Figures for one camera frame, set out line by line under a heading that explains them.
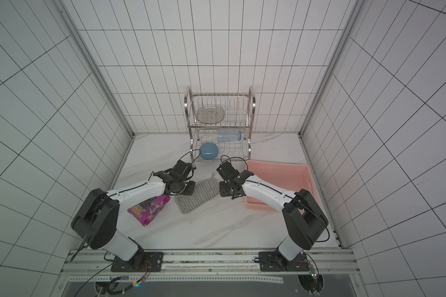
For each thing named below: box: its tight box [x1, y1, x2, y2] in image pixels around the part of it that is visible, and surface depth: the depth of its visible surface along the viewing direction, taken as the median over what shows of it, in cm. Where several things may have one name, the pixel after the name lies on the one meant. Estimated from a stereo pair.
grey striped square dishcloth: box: [174, 172, 221, 215], surface depth 89 cm
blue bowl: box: [199, 142, 219, 161], surface depth 104 cm
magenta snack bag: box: [126, 194, 171, 228], surface depth 84 cm
